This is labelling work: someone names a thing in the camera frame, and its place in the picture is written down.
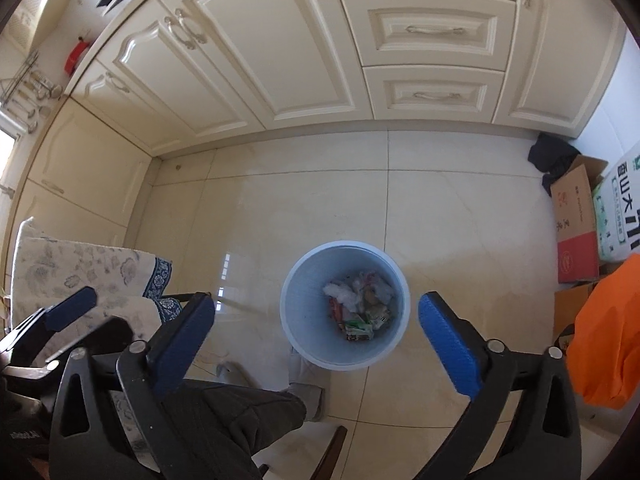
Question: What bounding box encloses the trash pile in bin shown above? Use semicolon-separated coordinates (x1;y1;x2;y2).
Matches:
322;272;395;342

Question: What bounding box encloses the light blue trash bin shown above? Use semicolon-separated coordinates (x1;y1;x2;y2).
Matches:
280;240;411;372

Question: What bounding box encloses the cream kitchen cabinet run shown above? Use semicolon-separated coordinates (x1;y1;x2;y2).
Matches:
1;0;627;255

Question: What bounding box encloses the floral white blue tablecloth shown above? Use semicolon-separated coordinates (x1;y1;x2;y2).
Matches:
11;218;181;366

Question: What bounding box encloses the dark trouser leg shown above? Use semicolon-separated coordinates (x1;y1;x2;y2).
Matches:
162;382;307;479

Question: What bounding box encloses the grey slipper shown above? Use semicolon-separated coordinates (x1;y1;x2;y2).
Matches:
288;348;330;422

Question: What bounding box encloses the orange plastic bag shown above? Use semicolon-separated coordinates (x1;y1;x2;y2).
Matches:
566;254;639;410

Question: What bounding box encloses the wooden chair part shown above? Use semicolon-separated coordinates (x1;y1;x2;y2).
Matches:
310;426;348;480

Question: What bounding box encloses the brown red cardboard box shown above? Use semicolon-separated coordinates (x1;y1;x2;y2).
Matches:
550;155;608;284

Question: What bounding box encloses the metal utensil rack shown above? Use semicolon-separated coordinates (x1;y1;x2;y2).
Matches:
1;51;63;134

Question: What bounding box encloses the dark cloth on floor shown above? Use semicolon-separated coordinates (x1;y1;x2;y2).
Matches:
527;132;580;195

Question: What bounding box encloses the white green rice sack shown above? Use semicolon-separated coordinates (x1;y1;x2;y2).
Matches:
592;143;640;263

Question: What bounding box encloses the red white container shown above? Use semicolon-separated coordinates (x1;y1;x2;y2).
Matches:
64;37;91;76

